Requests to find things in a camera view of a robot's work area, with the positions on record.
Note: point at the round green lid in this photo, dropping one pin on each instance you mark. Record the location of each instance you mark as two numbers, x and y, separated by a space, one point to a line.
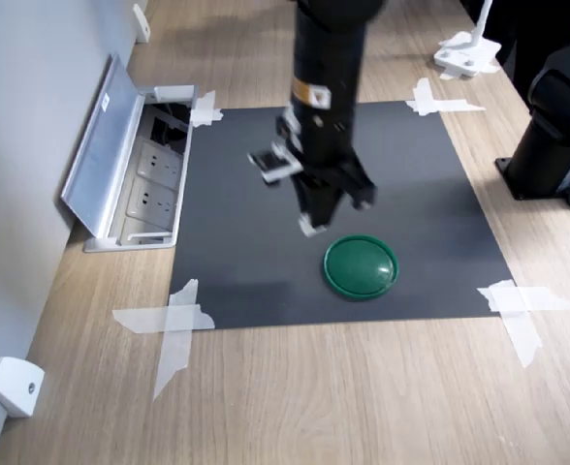
360 267

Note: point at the dark grey mat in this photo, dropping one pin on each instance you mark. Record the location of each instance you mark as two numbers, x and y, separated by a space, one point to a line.
246 252

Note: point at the white tape strip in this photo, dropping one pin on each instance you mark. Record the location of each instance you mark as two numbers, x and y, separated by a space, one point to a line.
520 334
532 298
206 112
174 349
422 94
454 105
159 319

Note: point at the white power socket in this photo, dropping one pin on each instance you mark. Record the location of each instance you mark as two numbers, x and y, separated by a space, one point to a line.
159 162
150 199

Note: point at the grey partition panel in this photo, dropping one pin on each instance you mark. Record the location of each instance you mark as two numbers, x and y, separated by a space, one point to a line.
13 145

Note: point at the white stand bracket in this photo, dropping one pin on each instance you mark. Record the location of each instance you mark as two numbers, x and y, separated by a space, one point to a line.
466 53

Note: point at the white partition bracket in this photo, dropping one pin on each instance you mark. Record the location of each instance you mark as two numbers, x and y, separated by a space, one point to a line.
141 24

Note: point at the white corner bracket with screw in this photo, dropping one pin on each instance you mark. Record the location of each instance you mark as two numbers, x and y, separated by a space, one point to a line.
17 386

